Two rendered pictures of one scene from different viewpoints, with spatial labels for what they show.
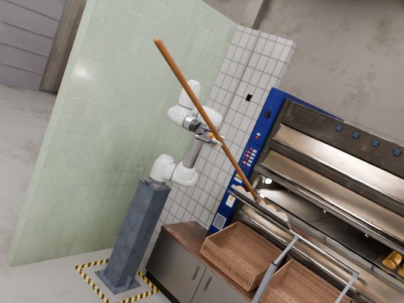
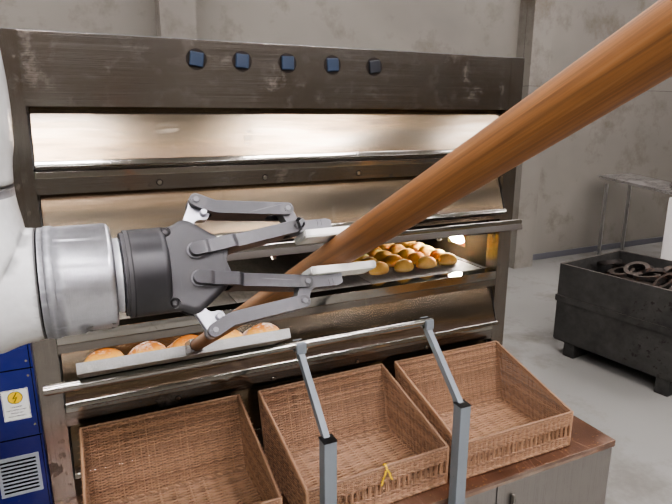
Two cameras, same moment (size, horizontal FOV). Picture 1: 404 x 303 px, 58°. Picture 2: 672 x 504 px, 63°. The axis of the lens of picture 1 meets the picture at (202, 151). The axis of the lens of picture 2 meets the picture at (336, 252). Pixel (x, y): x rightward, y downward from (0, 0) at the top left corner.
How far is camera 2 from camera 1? 1.83 m
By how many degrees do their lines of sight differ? 58
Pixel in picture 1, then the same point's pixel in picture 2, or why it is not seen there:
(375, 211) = (347, 198)
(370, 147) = (282, 77)
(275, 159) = (75, 219)
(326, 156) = (205, 140)
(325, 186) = not seen: hidden behind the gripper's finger
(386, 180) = (339, 130)
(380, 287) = (405, 310)
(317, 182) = not seen: hidden behind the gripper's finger
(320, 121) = (141, 59)
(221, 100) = not seen: outside the picture
